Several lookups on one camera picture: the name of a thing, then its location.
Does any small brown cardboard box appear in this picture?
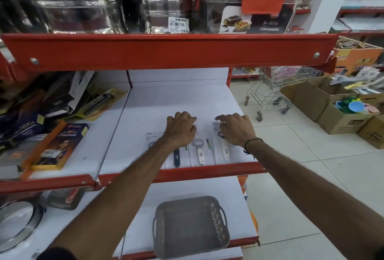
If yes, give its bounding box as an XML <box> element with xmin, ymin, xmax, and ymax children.
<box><xmin>358</xmin><ymin>115</ymin><xmax>384</xmax><ymax>149</ymax></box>

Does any wrapped steel container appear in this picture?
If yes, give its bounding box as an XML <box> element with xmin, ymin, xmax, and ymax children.
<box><xmin>25</xmin><ymin>0</ymin><xmax>127</xmax><ymax>34</ymax></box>
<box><xmin>140</xmin><ymin>0</ymin><xmax>193</xmax><ymax>34</ymax></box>

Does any cardboard box of plastic cups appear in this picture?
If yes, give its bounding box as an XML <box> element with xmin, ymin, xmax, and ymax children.
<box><xmin>317</xmin><ymin>93</ymin><xmax>384</xmax><ymax>135</ymax></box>

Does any person's left forearm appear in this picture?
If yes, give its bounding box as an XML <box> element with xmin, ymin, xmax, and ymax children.
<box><xmin>45</xmin><ymin>140</ymin><xmax>180</xmax><ymax>260</ymax></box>

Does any orange printed cardboard box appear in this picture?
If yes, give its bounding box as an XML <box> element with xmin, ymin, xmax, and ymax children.
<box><xmin>332</xmin><ymin>36</ymin><xmax>384</xmax><ymax>75</ymax></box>

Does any person's left hand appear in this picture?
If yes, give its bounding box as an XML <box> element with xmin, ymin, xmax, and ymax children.
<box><xmin>162</xmin><ymin>111</ymin><xmax>198</xmax><ymax>149</ymax></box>

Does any blue plastic cup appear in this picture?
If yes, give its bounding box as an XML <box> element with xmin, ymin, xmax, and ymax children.
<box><xmin>348</xmin><ymin>101</ymin><xmax>365</xmax><ymax>113</ymax></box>

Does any black sleeve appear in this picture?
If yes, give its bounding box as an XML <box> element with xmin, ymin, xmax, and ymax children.
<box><xmin>37</xmin><ymin>246</ymin><xmax>77</xmax><ymax>260</ymax></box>

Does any boxed clear food container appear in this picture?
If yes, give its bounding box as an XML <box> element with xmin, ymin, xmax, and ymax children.
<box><xmin>206</xmin><ymin>0</ymin><xmax>301</xmax><ymax>35</ymax></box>

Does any round steel tray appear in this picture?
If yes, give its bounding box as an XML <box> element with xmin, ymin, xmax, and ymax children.
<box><xmin>0</xmin><ymin>198</ymin><xmax>46</xmax><ymax>253</ymax></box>

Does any orange long packet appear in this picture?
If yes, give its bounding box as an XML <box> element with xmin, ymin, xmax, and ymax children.
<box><xmin>20</xmin><ymin>120</ymin><xmax>67</xmax><ymax>180</ymax></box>

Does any yellow purple boxed packet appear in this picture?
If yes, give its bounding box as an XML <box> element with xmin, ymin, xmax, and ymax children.
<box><xmin>30</xmin><ymin>123</ymin><xmax>90</xmax><ymax>171</ymax></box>

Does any metal shopping cart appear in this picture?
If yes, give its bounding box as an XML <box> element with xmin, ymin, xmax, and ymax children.
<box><xmin>244</xmin><ymin>66</ymin><xmax>319</xmax><ymax>122</ymax></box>

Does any yellow backed peeler packet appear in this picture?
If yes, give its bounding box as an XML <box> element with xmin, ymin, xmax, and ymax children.
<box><xmin>76</xmin><ymin>87</ymin><xmax>127</xmax><ymax>121</ymax></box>

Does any black wrist bracelet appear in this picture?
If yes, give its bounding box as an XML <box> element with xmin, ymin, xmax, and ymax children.
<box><xmin>243</xmin><ymin>138</ymin><xmax>264</xmax><ymax>155</ymax></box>

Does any red handled tool packet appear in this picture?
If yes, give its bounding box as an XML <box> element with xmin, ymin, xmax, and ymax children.
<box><xmin>47</xmin><ymin>186</ymin><xmax>88</xmax><ymax>211</ymax></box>

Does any red background shelving rack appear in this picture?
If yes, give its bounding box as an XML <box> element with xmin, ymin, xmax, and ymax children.
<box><xmin>329</xmin><ymin>0</ymin><xmax>384</xmax><ymax>39</ymax></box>

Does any pile of dark utensil packets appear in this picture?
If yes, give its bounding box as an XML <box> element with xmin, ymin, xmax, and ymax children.
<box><xmin>0</xmin><ymin>71</ymin><xmax>97</xmax><ymax>151</ymax></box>

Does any open brown cardboard box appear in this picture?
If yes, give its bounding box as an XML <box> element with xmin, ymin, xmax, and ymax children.
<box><xmin>280</xmin><ymin>76</ymin><xmax>358</xmax><ymax>122</ymax></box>

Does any blue bottle opener packet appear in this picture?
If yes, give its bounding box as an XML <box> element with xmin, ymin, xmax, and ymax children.
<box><xmin>165</xmin><ymin>145</ymin><xmax>191</xmax><ymax>169</ymax></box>

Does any person's right hand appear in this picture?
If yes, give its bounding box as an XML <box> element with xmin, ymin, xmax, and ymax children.
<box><xmin>214</xmin><ymin>113</ymin><xmax>257</xmax><ymax>147</ymax></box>

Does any orange shelf tag holder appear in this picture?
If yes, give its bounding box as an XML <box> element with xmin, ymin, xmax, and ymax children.
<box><xmin>241</xmin><ymin>0</ymin><xmax>287</xmax><ymax>15</ymax></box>

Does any white bottle opener packet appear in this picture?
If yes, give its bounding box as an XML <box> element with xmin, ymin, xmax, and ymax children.
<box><xmin>187</xmin><ymin>131</ymin><xmax>215</xmax><ymax>167</ymax></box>
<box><xmin>211</xmin><ymin>121</ymin><xmax>241</xmax><ymax>165</ymax></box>

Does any white shelf with red edge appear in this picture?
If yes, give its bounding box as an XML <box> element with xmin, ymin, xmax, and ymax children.
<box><xmin>0</xmin><ymin>70</ymin><xmax>131</xmax><ymax>195</ymax></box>
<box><xmin>114</xmin><ymin>176</ymin><xmax>260</xmax><ymax>260</ymax></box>
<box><xmin>98</xmin><ymin>68</ymin><xmax>268</xmax><ymax>187</ymax></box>

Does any person's right forearm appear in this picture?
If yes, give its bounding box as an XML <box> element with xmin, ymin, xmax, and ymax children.
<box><xmin>245</xmin><ymin>139</ymin><xmax>384</xmax><ymax>260</ymax></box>

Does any grey plastic basket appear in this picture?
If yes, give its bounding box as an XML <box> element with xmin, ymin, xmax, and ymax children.
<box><xmin>152</xmin><ymin>196</ymin><xmax>231</xmax><ymax>260</ymax></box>

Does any red metal shelf edge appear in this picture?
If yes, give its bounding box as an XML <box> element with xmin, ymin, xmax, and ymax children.
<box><xmin>1</xmin><ymin>33</ymin><xmax>338</xmax><ymax>73</ymax></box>

